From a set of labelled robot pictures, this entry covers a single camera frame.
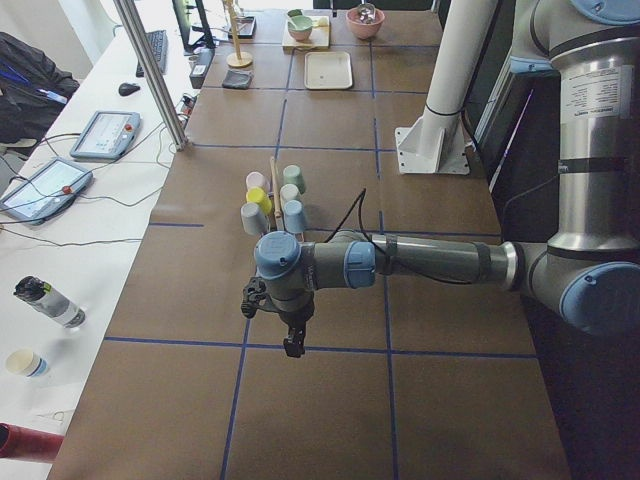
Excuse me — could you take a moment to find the grey cup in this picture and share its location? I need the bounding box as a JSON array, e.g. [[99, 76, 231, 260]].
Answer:
[[240, 202, 270, 236]]

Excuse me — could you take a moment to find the cream rabbit tray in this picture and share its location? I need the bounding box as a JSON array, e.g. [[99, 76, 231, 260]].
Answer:
[[304, 51, 353, 90]]

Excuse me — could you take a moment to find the wooden cutting board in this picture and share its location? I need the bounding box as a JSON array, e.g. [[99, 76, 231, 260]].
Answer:
[[282, 15, 331, 51]]

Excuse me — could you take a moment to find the black computer mouse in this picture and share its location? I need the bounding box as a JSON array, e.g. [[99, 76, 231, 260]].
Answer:
[[118, 82, 140, 97]]

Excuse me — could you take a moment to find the green cup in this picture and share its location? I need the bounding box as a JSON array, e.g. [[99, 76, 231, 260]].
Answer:
[[282, 164, 306, 194]]

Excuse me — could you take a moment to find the red thermos bottle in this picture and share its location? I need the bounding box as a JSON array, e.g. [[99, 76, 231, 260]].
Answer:
[[1, 423, 64, 463]]

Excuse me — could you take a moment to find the light blue cup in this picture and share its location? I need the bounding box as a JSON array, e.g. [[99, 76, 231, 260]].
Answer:
[[283, 200, 307, 234]]

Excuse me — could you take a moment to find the cream cup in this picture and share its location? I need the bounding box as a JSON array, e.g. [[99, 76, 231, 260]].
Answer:
[[280, 183, 301, 205]]

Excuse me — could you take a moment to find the near teach pendant tablet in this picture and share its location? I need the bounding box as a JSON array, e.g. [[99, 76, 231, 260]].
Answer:
[[1, 158, 93, 225]]

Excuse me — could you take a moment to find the aluminium frame post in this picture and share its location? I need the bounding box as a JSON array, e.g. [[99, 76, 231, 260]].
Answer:
[[114, 0, 188, 151]]

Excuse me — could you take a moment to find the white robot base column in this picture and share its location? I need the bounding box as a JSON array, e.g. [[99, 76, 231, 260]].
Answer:
[[395, 0, 498, 175]]

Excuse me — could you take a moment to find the pink ice bowl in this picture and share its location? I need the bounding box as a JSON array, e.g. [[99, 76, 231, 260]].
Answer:
[[346, 6, 386, 40]]

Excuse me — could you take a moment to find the paper cup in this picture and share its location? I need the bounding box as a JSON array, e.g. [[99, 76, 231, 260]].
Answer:
[[5, 348, 49, 378]]

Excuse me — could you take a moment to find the far teach pendant tablet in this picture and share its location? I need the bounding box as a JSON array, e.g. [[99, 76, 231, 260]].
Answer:
[[70, 111, 141, 163]]

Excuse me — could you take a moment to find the clear water bottle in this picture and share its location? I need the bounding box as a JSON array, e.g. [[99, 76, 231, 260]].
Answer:
[[14, 276, 86, 328]]

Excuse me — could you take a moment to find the white wire cup rack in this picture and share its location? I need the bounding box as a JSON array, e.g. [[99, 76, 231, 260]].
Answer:
[[259, 205, 286, 237]]

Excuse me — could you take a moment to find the wooden mug tree stand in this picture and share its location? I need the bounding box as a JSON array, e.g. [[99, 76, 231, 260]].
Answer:
[[224, 0, 253, 68]]

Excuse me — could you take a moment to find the teach pendant tablet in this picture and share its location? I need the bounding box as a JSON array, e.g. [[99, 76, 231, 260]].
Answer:
[[70, 111, 141, 163], [1, 158, 93, 225]]

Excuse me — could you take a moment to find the yellow cup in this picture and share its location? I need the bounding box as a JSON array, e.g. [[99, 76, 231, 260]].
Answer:
[[246, 187, 273, 215]]

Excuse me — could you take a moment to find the pink cup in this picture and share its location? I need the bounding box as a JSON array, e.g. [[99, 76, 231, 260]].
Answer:
[[245, 171, 271, 193]]

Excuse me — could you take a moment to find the green bowl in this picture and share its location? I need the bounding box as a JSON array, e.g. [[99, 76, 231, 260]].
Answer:
[[287, 15, 313, 42]]

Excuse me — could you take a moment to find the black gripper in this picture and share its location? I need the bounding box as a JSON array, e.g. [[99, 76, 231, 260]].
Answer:
[[240, 278, 315, 357]]

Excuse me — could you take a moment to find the wooden rack rod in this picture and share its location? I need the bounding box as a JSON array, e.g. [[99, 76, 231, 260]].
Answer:
[[269, 156, 282, 224]]

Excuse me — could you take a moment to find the folded grey cloth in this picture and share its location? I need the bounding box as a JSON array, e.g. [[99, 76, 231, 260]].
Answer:
[[221, 69, 253, 90]]

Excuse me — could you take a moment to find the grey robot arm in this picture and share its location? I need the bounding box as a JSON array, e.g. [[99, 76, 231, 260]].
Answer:
[[241, 1, 639, 357]]

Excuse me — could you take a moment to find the black keyboard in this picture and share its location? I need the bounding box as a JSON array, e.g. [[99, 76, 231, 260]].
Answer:
[[146, 30, 169, 75]]

